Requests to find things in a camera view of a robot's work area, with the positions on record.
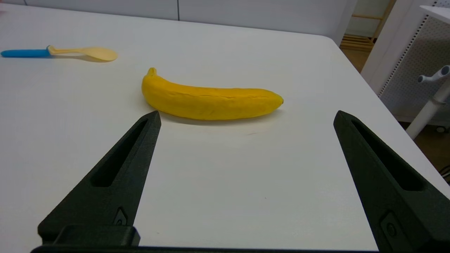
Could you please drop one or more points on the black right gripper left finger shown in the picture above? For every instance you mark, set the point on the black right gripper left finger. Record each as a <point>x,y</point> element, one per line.
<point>105,200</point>

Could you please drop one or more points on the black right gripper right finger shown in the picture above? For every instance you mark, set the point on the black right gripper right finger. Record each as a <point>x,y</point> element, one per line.
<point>397,196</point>

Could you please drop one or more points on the white metal stand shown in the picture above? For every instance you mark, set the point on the white metal stand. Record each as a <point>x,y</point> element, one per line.
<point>427,112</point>

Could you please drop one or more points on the white perforated panel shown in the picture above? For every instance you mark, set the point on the white perforated panel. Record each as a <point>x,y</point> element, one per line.
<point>418,63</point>

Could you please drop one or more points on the yellow banana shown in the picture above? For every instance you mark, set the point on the yellow banana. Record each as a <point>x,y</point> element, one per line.
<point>211,103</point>

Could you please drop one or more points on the wooden shelf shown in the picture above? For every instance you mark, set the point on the wooden shelf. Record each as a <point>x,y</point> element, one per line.
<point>362,38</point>

